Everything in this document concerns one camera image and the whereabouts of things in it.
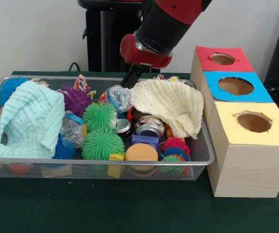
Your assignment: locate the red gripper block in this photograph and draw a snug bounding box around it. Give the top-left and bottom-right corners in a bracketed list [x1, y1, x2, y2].
[119, 33, 173, 88]

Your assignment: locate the clear crinkly plastic packet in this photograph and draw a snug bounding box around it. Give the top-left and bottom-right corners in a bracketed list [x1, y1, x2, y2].
[105, 85, 134, 113]

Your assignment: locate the cream waffle cloth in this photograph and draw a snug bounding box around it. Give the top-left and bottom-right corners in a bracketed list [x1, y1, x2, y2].
[129, 79, 205, 140]

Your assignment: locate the shiny crinkly plastic packet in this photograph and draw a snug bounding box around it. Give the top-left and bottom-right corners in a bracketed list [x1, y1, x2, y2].
[134, 115, 166, 136]

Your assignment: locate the shallow mesh bin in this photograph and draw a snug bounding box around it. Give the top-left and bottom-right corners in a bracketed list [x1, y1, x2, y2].
[0, 75, 215, 182]

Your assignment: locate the wooden box with three holes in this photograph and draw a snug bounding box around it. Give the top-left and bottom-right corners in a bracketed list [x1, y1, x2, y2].
[190, 46, 279, 199]

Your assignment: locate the green spiky ball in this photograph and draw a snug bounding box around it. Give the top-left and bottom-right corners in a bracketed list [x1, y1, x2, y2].
[82, 101, 118, 133]
[81, 128, 125, 161]

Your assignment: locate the purple spiky ball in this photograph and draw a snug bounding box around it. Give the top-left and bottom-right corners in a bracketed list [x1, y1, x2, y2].
[56, 84, 93, 117]

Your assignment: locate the purple wooden block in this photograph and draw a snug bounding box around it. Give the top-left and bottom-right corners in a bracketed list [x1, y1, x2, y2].
[131, 134, 159, 150]

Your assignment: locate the multicolour spiky caterpillar toy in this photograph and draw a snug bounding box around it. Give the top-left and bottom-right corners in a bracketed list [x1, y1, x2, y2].
[160, 137, 191, 168]

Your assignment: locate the mint green cloth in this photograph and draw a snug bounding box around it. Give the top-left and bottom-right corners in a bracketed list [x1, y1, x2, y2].
[0, 80, 66, 160]

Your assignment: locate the blue spiky ball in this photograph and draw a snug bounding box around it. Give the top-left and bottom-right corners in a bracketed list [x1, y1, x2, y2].
[0, 77, 31, 106]

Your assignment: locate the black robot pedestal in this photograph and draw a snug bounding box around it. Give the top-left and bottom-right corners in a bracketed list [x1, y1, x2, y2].
[77, 0, 145, 73]

